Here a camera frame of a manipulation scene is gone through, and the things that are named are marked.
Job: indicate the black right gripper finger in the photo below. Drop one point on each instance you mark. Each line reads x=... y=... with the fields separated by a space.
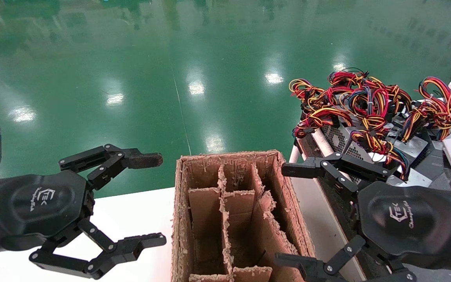
x=319 y=268
x=327 y=166

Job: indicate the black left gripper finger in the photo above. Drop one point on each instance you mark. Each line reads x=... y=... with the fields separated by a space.
x=123 y=250
x=112 y=160

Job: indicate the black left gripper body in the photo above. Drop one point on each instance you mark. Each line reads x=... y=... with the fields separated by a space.
x=37 y=203

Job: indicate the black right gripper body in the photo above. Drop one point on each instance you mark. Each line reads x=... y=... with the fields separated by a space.
x=405 y=219

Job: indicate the long white rack pipe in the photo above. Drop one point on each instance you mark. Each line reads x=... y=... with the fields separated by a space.
x=321 y=143

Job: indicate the short white rack pipe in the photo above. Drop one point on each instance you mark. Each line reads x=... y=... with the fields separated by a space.
x=295 y=156

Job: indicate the brown cardboard box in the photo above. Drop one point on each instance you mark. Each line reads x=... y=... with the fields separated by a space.
x=179 y=243

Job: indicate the brown cardboard divider insert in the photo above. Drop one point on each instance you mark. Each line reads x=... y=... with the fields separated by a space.
x=204 y=211

